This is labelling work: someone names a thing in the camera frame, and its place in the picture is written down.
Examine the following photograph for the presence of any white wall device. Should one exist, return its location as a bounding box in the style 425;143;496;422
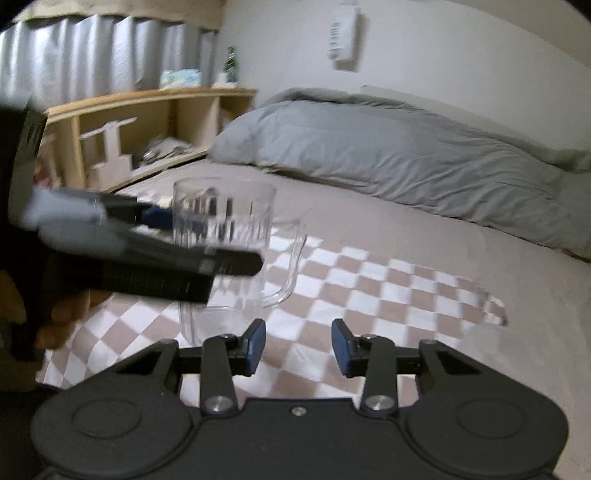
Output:
324;0;365;73

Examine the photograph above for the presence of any wooden shelf headboard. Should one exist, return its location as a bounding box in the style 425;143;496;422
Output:
43;87;258;193

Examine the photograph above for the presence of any person's left hand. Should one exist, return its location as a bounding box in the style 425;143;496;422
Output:
0;271;108;350

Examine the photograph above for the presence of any grey curtain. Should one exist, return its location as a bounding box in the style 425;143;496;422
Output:
0;13;221;114

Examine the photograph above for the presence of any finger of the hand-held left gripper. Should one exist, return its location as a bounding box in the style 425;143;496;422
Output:
95;231;265;305
98;191;175;232

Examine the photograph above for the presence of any tissue pack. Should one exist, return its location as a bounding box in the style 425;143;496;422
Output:
159;68;203;90

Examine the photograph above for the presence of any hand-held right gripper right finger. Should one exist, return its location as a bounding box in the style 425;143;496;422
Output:
331;318;482;419

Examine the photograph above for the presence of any checkered beige white cloth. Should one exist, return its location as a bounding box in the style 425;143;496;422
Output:
34;230;509;412

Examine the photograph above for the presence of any green bottle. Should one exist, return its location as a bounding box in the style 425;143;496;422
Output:
224;45;240;86

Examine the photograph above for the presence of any clear glass cup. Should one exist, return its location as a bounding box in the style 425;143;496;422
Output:
172;176;309;348

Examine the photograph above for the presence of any beige curtain valance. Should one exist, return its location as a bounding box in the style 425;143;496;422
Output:
8;0;228;34

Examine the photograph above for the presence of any pile of papers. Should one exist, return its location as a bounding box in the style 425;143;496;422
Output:
140;136;195;163

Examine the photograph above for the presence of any white stand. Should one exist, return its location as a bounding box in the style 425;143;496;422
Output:
78;117;139;182

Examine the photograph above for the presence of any grey duvet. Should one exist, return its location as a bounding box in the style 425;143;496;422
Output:
209;87;591;264

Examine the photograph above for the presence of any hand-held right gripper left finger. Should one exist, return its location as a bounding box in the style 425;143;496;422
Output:
112;318;268;419

